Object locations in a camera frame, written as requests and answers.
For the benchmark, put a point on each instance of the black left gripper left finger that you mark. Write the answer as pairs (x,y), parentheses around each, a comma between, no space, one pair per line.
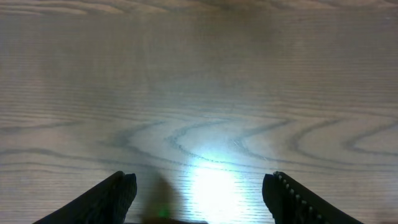
(106,203)

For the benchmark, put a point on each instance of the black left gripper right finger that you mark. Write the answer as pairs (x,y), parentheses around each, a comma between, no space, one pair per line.
(290,202)

